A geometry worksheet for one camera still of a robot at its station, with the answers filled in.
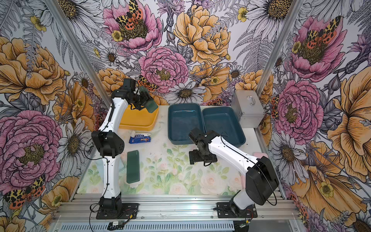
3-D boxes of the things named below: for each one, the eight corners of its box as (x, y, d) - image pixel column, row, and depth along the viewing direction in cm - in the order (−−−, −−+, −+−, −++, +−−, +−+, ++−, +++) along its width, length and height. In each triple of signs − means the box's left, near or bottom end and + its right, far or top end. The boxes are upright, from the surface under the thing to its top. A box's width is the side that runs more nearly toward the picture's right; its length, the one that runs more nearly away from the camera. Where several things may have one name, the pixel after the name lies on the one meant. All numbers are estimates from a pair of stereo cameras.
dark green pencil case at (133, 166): (128, 184, 85) (126, 182, 83) (128, 154, 97) (127, 151, 95) (140, 181, 86) (138, 179, 84) (139, 152, 99) (137, 149, 96)
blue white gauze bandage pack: (129, 143, 101) (128, 140, 99) (132, 133, 107) (131, 131, 104) (150, 143, 101) (149, 140, 99) (151, 133, 107) (151, 131, 104)
